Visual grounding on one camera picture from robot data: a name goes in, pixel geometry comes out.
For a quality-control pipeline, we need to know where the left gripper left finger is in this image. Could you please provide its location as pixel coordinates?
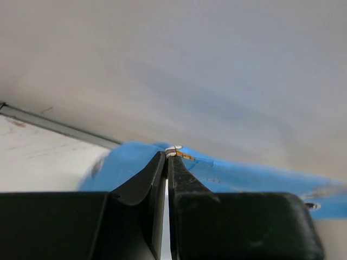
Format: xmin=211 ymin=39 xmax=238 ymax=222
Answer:
xmin=1 ymin=152 xmax=165 ymax=259

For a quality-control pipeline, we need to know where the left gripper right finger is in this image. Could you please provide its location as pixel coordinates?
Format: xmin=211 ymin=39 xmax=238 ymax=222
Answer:
xmin=168 ymin=157 xmax=325 ymax=259

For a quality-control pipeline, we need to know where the blue space print cloth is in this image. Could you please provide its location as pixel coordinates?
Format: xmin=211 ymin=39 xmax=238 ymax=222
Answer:
xmin=79 ymin=142 xmax=346 ymax=220

